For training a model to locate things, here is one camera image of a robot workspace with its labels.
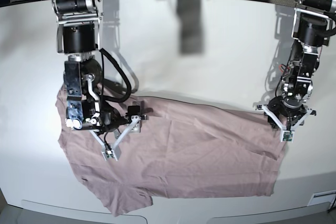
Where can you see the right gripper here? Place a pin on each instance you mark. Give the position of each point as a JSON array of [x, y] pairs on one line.
[[82, 115]]

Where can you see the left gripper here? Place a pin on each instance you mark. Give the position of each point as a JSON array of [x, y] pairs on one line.
[[278, 108]]

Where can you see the pink T-shirt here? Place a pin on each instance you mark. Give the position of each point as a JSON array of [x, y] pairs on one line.
[[184, 150]]

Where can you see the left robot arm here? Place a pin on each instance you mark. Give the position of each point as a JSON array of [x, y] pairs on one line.
[[313, 26]]

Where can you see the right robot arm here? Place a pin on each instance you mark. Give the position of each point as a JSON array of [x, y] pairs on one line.
[[78, 37]]

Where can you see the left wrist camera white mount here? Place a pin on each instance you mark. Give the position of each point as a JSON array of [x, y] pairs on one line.
[[284, 119]]

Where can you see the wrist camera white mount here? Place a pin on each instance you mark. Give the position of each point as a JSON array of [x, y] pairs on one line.
[[112, 150], [284, 119]]

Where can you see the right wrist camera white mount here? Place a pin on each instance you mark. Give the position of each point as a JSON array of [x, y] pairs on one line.
[[112, 150]]

